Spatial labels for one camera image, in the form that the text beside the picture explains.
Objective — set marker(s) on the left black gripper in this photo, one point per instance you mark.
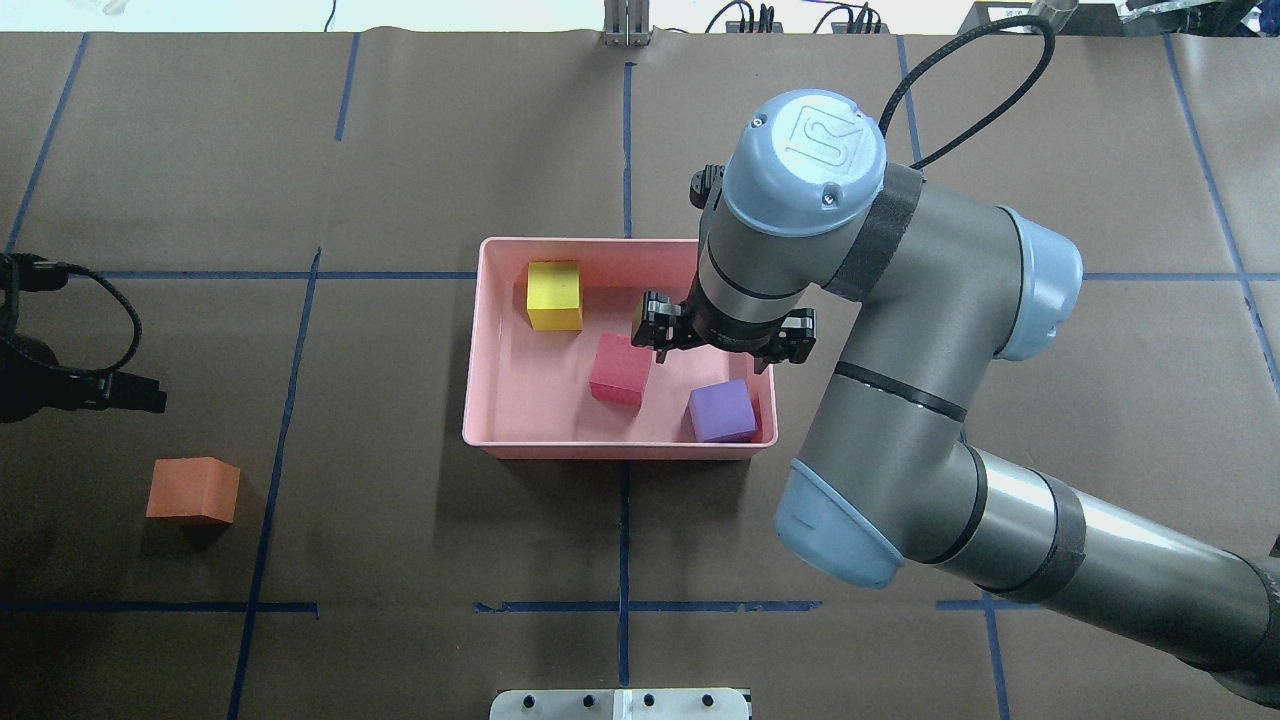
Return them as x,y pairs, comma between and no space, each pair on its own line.
28,380

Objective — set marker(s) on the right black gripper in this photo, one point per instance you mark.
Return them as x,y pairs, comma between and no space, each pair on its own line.
662,322

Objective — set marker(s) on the purple foam block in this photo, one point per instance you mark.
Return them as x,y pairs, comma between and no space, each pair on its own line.
723,413

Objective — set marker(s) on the red foam block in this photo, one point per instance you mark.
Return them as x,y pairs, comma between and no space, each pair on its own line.
620,370

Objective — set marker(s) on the orange foam block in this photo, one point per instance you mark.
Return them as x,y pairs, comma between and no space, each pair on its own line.
194,491

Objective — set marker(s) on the yellow foam block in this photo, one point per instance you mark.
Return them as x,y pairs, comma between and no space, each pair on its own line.
554,296

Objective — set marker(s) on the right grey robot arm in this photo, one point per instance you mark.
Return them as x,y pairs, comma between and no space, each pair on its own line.
945,285

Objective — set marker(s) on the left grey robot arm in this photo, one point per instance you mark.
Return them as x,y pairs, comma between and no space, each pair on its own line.
31,381

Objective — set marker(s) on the aluminium frame post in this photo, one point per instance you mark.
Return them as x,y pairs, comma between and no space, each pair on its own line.
626,23

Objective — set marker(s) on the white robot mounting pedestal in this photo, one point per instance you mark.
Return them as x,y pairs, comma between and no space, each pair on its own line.
624,703

